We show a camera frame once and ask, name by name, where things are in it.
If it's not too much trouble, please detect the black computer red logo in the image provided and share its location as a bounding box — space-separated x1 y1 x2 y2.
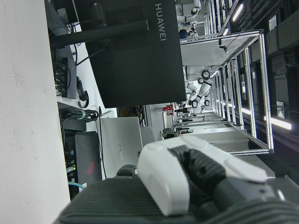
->
74 131 103 185

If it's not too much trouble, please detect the teal network cable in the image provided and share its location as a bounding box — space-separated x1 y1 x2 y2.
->
68 181 87 190

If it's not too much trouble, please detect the long ceiling light bar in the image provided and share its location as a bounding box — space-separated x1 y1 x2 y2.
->
241 106 292 131

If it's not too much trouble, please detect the aluminium cell frame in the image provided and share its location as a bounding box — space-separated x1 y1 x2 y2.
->
179 28 275 156

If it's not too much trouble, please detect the black Huawei monitor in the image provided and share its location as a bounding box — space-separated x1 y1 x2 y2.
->
45 0 187 109

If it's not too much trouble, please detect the cable bundle green tie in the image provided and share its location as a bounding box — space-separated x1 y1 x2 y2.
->
61 109 100 122

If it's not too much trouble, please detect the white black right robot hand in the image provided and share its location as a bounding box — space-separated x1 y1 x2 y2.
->
53 134 299 224

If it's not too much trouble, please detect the silver Huawei laptop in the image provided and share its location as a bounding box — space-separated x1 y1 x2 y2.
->
100 116 143 181

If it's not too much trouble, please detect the white humanoid robot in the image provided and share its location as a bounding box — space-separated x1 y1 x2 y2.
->
185 65 214 109

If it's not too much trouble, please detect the black hub box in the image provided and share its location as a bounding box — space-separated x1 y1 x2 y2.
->
55 57 78 100

